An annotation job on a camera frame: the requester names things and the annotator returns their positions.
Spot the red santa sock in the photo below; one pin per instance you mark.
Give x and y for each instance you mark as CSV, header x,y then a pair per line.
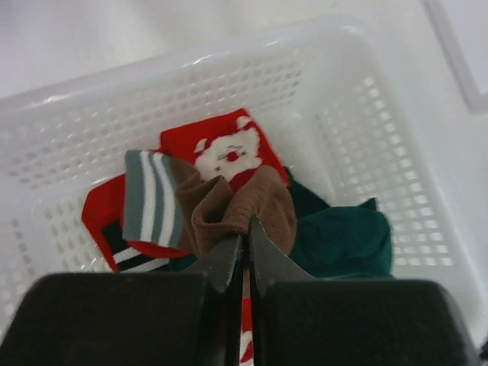
x,y
246,353
232,145

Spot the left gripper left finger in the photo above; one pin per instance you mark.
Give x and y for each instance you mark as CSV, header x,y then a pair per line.
x,y
191,317

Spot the white perforated basket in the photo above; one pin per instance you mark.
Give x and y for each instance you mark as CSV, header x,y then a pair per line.
x,y
345,107

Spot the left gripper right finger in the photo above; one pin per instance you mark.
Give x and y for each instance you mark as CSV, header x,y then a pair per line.
x,y
301,320

